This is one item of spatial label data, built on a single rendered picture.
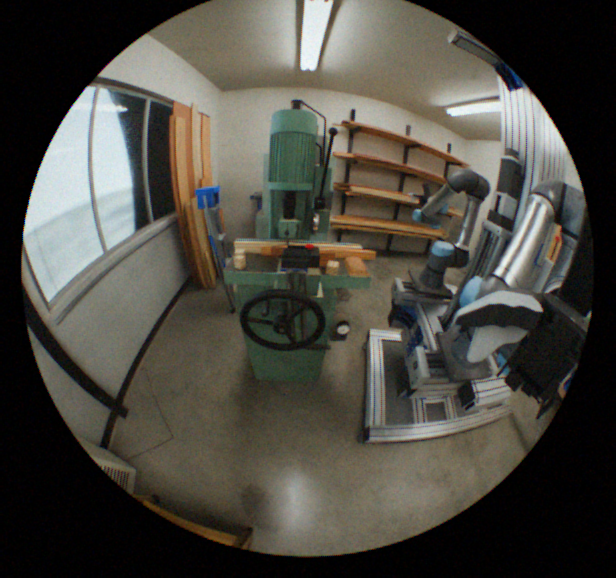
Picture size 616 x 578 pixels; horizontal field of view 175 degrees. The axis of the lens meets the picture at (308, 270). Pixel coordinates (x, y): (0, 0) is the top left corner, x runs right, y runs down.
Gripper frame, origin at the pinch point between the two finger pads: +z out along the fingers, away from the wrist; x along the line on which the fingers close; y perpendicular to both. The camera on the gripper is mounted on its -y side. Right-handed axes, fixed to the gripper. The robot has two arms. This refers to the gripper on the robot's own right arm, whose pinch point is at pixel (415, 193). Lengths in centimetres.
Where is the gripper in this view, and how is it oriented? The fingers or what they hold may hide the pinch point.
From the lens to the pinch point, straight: 153.3
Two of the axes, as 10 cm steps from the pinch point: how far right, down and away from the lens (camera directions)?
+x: 10.0, -0.8, 0.1
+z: -0.5, -5.1, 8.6
